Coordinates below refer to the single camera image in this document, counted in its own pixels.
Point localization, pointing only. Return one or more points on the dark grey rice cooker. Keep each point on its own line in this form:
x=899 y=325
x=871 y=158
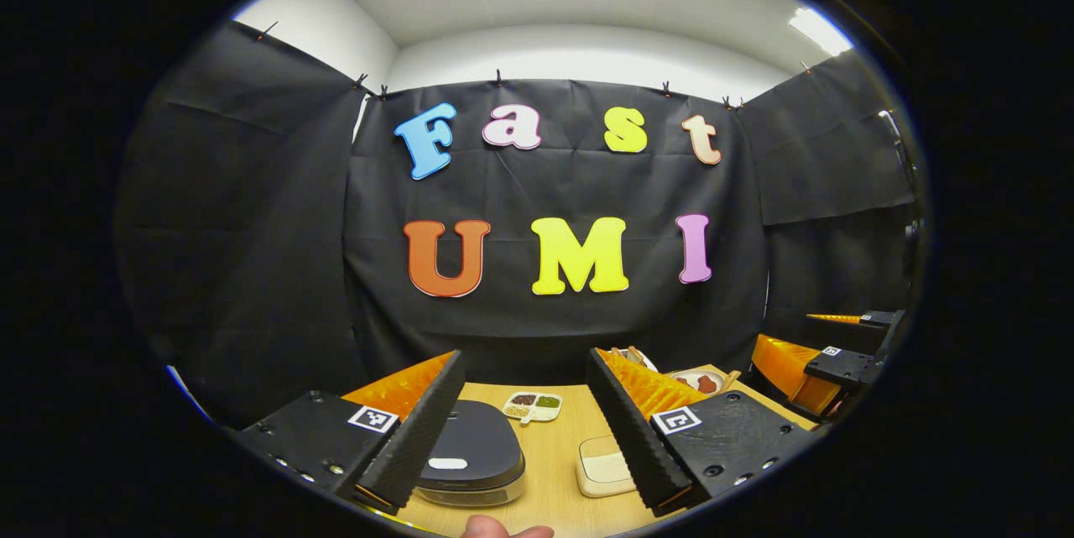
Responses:
x=482 y=437

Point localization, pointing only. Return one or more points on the cream rice box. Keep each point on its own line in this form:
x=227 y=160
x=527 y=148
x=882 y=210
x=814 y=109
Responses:
x=604 y=467

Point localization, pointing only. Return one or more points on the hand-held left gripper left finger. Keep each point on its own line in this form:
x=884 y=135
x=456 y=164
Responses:
x=419 y=437

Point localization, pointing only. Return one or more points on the black backdrop cloth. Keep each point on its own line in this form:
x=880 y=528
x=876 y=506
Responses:
x=277 y=227

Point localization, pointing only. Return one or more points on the white divided bean dish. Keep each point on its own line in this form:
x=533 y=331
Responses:
x=533 y=404

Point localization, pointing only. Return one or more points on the small white plate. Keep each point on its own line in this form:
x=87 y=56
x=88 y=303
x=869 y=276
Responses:
x=684 y=391

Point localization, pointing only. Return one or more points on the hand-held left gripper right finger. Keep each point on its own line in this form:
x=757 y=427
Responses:
x=629 y=429

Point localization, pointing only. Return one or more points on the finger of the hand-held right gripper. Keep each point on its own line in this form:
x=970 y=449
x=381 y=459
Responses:
x=847 y=368
x=881 y=321

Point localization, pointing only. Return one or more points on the small ceiling light panel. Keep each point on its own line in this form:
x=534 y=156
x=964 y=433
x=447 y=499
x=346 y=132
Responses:
x=821 y=30

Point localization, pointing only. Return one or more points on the metal stand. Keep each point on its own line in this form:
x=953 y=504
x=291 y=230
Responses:
x=902 y=143

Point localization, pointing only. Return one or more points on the white toaster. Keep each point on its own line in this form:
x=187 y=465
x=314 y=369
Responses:
x=648 y=365

